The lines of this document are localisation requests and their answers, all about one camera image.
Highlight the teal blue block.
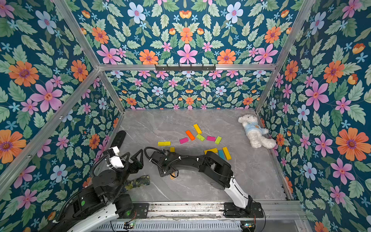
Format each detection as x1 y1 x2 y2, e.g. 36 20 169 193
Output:
218 150 227 160

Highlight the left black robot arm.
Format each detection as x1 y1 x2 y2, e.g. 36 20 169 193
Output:
41 147 144 232

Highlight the yellow flat block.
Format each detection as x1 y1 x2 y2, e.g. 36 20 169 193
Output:
157 141 171 147

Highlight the aluminium frame post back left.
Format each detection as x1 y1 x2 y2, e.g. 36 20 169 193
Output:
54 1 125 114

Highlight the aluminium frame post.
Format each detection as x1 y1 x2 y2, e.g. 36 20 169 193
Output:
255 0 316 115
54 1 125 114

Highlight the white teddy bear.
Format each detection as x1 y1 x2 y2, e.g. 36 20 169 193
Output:
238 114 277 149

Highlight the aluminium frame post back right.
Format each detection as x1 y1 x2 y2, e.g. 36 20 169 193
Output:
255 0 316 115

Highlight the floral patterned pouch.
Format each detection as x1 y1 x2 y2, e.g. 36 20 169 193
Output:
124 175 151 191

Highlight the horizontal aluminium frame bar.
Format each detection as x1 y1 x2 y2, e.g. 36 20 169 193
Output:
99 64 276 72

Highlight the black oval case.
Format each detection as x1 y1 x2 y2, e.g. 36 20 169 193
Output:
111 130 127 148

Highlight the long orange block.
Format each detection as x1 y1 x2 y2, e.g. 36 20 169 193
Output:
185 130 195 141

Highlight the magenta block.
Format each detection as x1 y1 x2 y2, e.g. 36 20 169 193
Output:
207 136 216 142
179 137 189 144

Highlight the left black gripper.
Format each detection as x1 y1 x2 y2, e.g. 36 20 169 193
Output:
107 150 144 199

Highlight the black hook rail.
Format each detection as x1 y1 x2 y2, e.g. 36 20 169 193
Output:
155 64 216 72

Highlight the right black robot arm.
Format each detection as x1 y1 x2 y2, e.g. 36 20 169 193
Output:
147 150 254 216

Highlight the small lime green block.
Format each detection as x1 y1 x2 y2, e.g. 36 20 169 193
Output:
214 136 222 145

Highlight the left aluminium frame bar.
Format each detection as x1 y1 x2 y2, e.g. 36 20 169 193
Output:
1 68 100 198

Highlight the metal base rail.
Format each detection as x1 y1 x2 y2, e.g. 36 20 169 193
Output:
136 200 307 220

